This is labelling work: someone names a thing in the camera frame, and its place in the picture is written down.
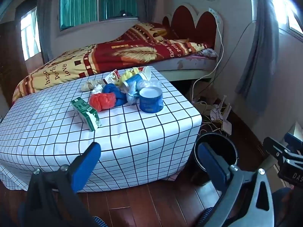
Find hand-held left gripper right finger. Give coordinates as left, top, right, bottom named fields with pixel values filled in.
left=196, top=143, right=276, bottom=227

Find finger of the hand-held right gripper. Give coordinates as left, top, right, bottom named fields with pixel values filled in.
left=263, top=137, right=303, bottom=165
left=284, top=133, right=303, bottom=150

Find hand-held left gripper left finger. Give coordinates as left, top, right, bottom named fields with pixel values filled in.
left=24, top=142, right=102, bottom=227

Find black trash bin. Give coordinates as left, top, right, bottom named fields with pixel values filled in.
left=192, top=132, right=238, bottom=186

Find green carton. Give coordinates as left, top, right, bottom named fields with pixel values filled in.
left=71, top=97, right=102, bottom=131

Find red plastic bag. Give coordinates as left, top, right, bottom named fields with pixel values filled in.
left=89, top=92, right=117, bottom=112

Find beige bag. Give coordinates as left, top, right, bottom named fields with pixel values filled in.
left=81, top=80, right=105, bottom=92

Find blue and white plastic bag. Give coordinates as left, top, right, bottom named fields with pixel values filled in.
left=125, top=80, right=140, bottom=105

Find red and white carton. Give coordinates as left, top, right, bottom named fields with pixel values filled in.
left=102, top=69, right=122, bottom=86

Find blue paper cup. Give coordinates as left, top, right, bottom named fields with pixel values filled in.
left=122, top=73, right=148, bottom=91

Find yellow cloth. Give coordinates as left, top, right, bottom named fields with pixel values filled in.
left=118, top=67, right=144, bottom=84

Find clear plastic bag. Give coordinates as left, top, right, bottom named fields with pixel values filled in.
left=136, top=79, right=162, bottom=93

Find person's leg in jeans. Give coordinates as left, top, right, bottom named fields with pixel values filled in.
left=271, top=187, right=294, bottom=227

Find white adapter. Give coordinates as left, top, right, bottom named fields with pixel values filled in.
left=222, top=120, right=233, bottom=136

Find white checked tablecloth table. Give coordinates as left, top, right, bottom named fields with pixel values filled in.
left=0, top=66, right=202, bottom=192

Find white router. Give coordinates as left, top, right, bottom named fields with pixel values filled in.
left=209, top=96, right=232, bottom=123

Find cardboard box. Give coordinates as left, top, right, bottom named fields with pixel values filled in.
left=194, top=96, right=220, bottom=116

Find long grey curtain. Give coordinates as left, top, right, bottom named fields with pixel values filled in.
left=235, top=0, right=283, bottom=107

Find bed with red headboard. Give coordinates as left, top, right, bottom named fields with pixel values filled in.
left=12, top=3, right=224, bottom=104

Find red and yellow printed blanket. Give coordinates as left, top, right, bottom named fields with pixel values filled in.
left=13, top=22, right=215, bottom=102

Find grey patterned pillow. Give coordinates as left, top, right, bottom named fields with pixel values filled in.
left=201, top=48, right=218, bottom=58

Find bright window beside grey curtain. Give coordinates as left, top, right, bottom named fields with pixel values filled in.
left=272, top=0, right=303, bottom=36

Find brown wooden door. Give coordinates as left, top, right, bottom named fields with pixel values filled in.
left=0, top=24, right=26, bottom=100

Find narrow bright window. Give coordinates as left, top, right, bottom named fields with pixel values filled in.
left=20, top=11, right=42, bottom=59

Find window with green curtain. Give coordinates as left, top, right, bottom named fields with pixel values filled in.
left=58, top=0, right=140, bottom=31

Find black cable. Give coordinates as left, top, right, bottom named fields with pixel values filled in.
left=196, top=20, right=257, bottom=100

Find white cable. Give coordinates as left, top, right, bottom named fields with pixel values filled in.
left=191, top=8, right=225, bottom=103

